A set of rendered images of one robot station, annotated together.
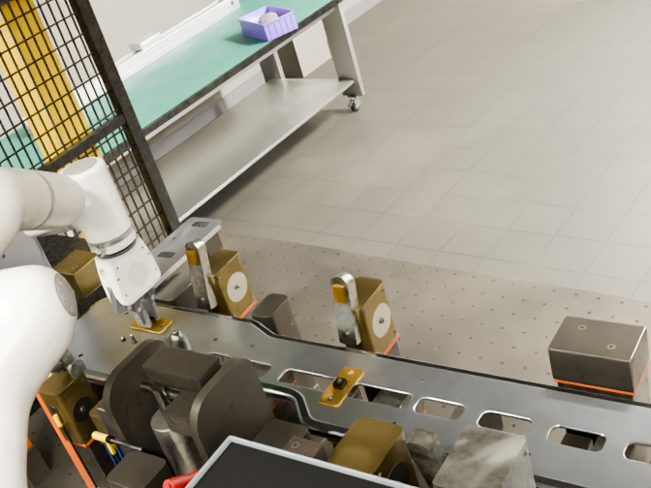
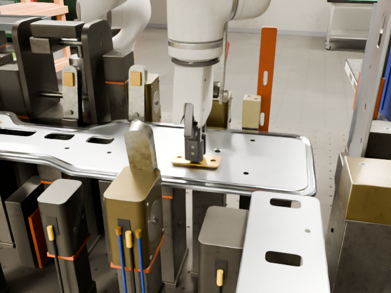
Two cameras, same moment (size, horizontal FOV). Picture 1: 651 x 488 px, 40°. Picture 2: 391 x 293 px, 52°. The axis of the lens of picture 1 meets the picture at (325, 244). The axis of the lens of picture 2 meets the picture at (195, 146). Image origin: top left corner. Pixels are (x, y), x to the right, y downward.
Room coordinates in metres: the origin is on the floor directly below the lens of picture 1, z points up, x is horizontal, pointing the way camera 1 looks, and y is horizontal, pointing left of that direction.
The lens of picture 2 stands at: (1.98, 0.06, 1.34)
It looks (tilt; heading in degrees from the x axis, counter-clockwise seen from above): 26 degrees down; 151
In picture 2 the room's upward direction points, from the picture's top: straight up
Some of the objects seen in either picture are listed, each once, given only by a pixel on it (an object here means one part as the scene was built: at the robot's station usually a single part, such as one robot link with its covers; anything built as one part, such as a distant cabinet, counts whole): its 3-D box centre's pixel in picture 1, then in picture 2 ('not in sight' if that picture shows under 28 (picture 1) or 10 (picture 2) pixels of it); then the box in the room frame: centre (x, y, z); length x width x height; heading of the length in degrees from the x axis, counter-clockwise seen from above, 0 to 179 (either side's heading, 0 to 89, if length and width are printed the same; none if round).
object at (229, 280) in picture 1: (246, 328); (138, 282); (1.53, 0.21, 0.87); 0.12 x 0.07 x 0.35; 139
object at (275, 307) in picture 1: (295, 360); (68, 267); (1.42, 0.12, 0.84); 0.10 x 0.05 x 0.29; 139
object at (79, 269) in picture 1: (107, 328); (355, 270); (1.69, 0.51, 0.88); 0.08 x 0.08 x 0.36; 49
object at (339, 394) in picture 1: (340, 383); not in sight; (1.10, 0.04, 1.01); 0.08 x 0.04 x 0.01; 138
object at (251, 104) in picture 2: not in sight; (246, 175); (1.37, 0.54, 0.88); 0.04 x 0.04 x 0.37; 49
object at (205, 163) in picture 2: (149, 321); (196, 157); (1.44, 0.36, 1.01); 0.08 x 0.04 x 0.01; 49
